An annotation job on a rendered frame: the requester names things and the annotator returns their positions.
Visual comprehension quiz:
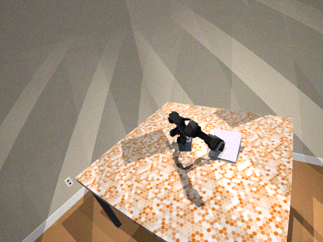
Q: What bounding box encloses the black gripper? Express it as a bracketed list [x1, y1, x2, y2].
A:
[177, 124, 187, 145]

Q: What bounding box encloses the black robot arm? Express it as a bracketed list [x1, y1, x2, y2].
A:
[168, 111, 225, 152]

